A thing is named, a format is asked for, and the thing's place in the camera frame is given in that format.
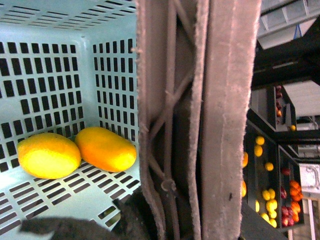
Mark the yellow lemon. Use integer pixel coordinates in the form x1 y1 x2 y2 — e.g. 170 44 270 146
17 132 81 179

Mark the light blue plastic basket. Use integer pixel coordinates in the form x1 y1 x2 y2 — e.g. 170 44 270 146
0 0 140 240

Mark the dark padded left gripper finger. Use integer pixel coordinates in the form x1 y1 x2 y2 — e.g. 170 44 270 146
19 189 158 240

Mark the yellow orange mango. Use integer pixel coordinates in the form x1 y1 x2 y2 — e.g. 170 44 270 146
74 126 137 173

